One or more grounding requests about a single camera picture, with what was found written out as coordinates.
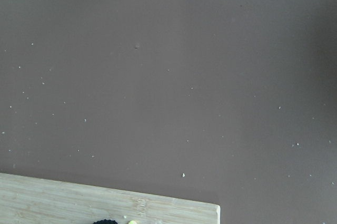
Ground wooden cutting board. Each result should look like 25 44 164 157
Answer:
1 173 221 223

